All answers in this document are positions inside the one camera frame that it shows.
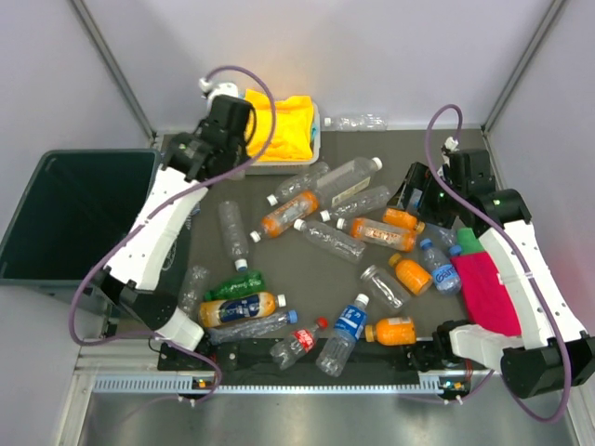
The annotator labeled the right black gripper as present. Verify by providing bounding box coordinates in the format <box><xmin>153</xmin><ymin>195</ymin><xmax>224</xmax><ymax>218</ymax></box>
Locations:
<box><xmin>388</xmin><ymin>162</ymin><xmax>466</xmax><ymax>229</ymax></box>

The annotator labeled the large clear bottle with label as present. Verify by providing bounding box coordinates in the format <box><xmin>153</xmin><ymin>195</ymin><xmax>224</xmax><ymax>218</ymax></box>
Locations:
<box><xmin>314</xmin><ymin>157</ymin><xmax>383</xmax><ymax>209</ymax></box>

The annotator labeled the clear bottle white cap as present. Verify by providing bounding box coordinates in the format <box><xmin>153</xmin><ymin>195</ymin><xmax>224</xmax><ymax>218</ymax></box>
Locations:
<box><xmin>218</xmin><ymin>201</ymin><xmax>249</xmax><ymax>272</ymax></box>

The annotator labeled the clear jar without cap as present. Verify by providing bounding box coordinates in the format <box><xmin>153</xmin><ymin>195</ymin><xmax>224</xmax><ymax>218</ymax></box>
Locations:
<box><xmin>360</xmin><ymin>265</ymin><xmax>412</xmax><ymax>312</ymax></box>

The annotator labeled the clear crushed bottle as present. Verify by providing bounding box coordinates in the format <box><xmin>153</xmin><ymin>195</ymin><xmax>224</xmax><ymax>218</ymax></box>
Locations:
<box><xmin>293</xmin><ymin>219</ymin><xmax>365</xmax><ymax>264</ymax></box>

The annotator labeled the orange bottle tall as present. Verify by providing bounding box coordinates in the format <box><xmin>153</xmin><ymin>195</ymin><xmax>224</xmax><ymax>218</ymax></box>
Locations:
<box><xmin>249</xmin><ymin>190</ymin><xmax>319</xmax><ymax>243</ymax></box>

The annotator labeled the blue label water bottle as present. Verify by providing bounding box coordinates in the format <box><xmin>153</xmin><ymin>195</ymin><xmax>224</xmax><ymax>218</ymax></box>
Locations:
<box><xmin>316</xmin><ymin>294</ymin><xmax>369</xmax><ymax>377</ymax></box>

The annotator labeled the orange bottle with dark label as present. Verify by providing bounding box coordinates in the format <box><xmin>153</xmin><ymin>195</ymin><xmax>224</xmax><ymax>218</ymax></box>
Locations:
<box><xmin>198</xmin><ymin>292</ymin><xmax>286</xmax><ymax>328</ymax></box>

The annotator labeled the red cap cola bottle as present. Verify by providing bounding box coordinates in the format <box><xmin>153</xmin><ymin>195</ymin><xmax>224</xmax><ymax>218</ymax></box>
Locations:
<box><xmin>270</xmin><ymin>317</ymin><xmax>328</xmax><ymax>371</ymax></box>

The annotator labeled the blue cap bottle by right arm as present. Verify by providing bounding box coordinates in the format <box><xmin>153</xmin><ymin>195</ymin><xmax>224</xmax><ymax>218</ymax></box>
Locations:
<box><xmin>426</xmin><ymin>223</ymin><xmax>462</xmax><ymax>256</ymax></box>

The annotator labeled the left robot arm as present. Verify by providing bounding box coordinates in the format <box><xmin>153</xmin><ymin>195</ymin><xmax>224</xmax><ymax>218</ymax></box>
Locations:
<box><xmin>93</xmin><ymin>95</ymin><xmax>253</xmax><ymax>369</ymax></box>

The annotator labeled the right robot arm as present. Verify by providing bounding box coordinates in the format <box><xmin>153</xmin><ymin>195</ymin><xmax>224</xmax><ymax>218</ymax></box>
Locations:
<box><xmin>390</xmin><ymin>149</ymin><xmax>594</xmax><ymax>399</ymax></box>

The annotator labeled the dark green plastic bin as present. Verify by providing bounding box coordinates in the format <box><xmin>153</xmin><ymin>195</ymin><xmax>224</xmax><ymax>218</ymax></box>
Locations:
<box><xmin>1</xmin><ymin>149</ymin><xmax>161</xmax><ymax>303</ymax></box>

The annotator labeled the clear ribbed bottle middle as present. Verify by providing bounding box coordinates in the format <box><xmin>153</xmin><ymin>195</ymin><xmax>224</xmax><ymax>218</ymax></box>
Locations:
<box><xmin>320</xmin><ymin>186</ymin><xmax>391</xmax><ymax>222</ymax></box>

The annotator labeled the orange bottle with white label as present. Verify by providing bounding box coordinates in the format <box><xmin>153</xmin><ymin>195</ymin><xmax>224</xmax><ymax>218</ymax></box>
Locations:
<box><xmin>336</xmin><ymin>217</ymin><xmax>417</xmax><ymax>253</ymax></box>

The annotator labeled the white plastic basket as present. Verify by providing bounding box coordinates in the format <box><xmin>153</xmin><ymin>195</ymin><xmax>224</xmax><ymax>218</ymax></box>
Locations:
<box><xmin>245</xmin><ymin>102</ymin><xmax>321</xmax><ymax>176</ymax></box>

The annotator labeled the green cloth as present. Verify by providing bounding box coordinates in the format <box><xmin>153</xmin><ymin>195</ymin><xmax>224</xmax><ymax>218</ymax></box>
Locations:
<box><xmin>456</xmin><ymin>228</ymin><xmax>484</xmax><ymax>256</ymax></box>

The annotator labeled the yellow cloth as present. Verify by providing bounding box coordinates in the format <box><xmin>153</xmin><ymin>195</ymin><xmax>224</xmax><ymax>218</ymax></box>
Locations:
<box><xmin>245</xmin><ymin>89</ymin><xmax>314</xmax><ymax>162</ymax></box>

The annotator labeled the blue label bottle right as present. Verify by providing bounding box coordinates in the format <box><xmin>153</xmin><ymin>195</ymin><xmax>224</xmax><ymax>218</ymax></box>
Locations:
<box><xmin>419</xmin><ymin>238</ymin><xmax>462</xmax><ymax>295</ymax></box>

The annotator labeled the magenta cloth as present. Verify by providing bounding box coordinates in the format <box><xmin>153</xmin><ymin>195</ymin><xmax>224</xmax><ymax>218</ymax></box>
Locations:
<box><xmin>451</xmin><ymin>252</ymin><xmax>522</xmax><ymax>336</ymax></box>

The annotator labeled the orange bottle near front edge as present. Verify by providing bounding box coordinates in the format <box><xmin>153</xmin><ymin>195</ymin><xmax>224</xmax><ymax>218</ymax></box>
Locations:
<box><xmin>364</xmin><ymin>317</ymin><xmax>417</xmax><ymax>347</ymax></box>

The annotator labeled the crushed green bottle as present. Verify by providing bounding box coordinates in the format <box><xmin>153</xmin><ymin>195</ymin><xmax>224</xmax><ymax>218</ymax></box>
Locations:
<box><xmin>204</xmin><ymin>270</ymin><xmax>266</xmax><ymax>302</ymax></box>

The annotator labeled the clear bottle blue cap front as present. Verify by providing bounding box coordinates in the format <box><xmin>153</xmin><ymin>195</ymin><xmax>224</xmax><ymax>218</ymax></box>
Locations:
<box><xmin>207</xmin><ymin>310</ymin><xmax>298</xmax><ymax>346</ymax></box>

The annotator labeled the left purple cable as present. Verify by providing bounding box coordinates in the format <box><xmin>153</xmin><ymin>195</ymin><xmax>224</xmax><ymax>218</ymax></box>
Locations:
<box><xmin>68</xmin><ymin>64</ymin><xmax>278</xmax><ymax>404</ymax></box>

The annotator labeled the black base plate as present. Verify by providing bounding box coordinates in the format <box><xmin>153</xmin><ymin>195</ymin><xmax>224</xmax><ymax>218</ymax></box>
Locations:
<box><xmin>156</xmin><ymin>336</ymin><xmax>492</xmax><ymax>374</ymax></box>

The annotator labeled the grey cable duct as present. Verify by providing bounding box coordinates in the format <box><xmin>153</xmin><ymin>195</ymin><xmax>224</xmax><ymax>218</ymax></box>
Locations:
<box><xmin>93</xmin><ymin>374</ymin><xmax>444</xmax><ymax>395</ymax></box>

